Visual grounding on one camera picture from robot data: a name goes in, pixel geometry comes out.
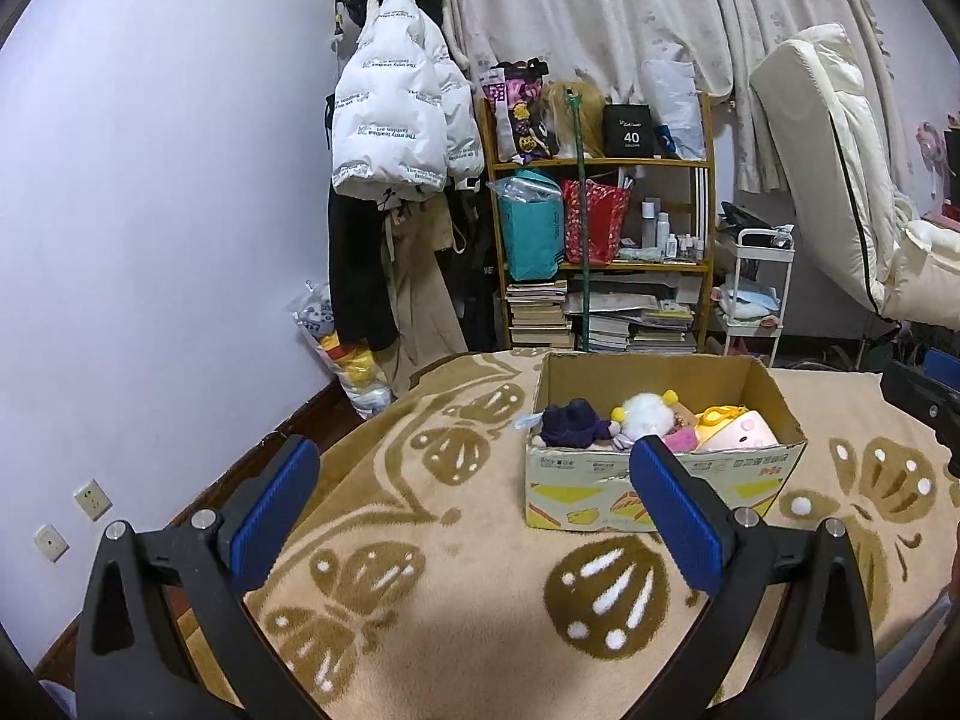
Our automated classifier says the light blue cloth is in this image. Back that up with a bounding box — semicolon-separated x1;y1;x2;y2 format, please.
712;285;781;323

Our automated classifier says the white puffer jacket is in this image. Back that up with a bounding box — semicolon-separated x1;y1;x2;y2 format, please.
330;0;487;203

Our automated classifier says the white fluffy plush toy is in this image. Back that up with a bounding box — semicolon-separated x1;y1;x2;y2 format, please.
610;388;683;442

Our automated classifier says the wooden shelf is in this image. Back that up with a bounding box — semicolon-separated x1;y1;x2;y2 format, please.
480;90;717;355

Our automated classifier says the stack of books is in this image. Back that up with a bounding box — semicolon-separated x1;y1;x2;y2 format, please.
504;279;575;350

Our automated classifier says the purple black plush toy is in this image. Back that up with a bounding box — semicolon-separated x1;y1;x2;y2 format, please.
540;399;623;449

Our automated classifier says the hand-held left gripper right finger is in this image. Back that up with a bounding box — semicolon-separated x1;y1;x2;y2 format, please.
628;435;878;720

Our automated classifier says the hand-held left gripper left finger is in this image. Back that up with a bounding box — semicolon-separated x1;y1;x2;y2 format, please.
75;435;322;720

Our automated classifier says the cardboard box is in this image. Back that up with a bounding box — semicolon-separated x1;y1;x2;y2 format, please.
523;351;809;533

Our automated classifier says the white rolling cart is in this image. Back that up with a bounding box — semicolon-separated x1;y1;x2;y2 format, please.
709;229;796;368

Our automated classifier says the beige garment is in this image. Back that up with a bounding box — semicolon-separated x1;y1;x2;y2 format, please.
379;199;470;395

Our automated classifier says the pale patterned curtain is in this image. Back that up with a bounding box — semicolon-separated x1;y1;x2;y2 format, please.
416;0;901;196

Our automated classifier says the group of cosmetic bottles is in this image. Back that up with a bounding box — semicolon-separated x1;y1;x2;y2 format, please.
639;196;707;263

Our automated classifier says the pink square plush toy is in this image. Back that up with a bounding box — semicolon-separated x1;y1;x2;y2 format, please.
694;411;781;455

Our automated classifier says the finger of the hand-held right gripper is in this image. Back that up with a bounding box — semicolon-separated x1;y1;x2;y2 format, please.
924;349;960;395
880;361;960;447

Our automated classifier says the black hanging garment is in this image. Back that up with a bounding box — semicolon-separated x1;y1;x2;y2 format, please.
435;180;500;352

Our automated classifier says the green pole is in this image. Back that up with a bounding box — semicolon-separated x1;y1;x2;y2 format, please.
562;86;593;353

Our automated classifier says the pile of books and papers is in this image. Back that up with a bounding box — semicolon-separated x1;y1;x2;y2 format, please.
566;274;702;355

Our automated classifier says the beige printed blanket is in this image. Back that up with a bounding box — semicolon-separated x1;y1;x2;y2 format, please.
180;349;960;720

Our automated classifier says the yellow wig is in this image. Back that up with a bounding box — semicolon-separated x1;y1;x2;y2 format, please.
544;79;605;158

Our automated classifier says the red bag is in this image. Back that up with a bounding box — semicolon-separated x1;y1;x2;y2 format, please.
561;178;632;265

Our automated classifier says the black coat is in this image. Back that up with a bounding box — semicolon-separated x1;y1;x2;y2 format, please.
326;90;402;352

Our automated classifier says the teal bag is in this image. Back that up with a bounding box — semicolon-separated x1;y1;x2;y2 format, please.
495;180;565;282

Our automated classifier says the clear plastic bag of toys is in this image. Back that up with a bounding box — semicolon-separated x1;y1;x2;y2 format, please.
289;281;395;421

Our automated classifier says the white plastic bag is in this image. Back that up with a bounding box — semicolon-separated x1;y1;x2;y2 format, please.
643;58;707;160

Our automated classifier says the colourful printed bag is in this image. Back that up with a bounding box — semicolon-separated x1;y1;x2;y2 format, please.
480;60;560;164

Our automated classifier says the black box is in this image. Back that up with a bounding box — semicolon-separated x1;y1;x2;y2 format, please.
602;101;657;158

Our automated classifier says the cream folded mattress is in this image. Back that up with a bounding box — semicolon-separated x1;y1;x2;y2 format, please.
750;24;960;331

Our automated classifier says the black bag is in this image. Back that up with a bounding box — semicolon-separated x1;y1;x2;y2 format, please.
718;202;781;248

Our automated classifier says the white wall socket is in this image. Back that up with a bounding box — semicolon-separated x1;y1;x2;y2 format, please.
73;478;113;521
31;523;70;563

